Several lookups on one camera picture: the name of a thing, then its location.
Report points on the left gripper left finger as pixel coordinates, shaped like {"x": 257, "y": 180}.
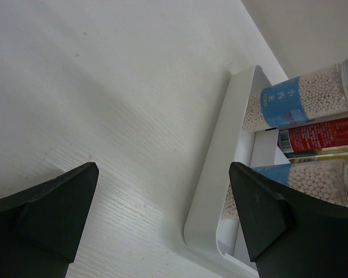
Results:
{"x": 41, "y": 227}

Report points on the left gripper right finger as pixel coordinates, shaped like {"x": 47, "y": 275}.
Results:
{"x": 288, "y": 233}

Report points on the dark soy sauce bottle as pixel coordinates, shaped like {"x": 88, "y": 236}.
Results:
{"x": 314, "y": 138}

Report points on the white divided organizer tray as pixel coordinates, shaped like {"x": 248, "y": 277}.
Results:
{"x": 213, "y": 228}

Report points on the blue-label jar of white pearls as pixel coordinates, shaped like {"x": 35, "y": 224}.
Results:
{"x": 319, "y": 94}

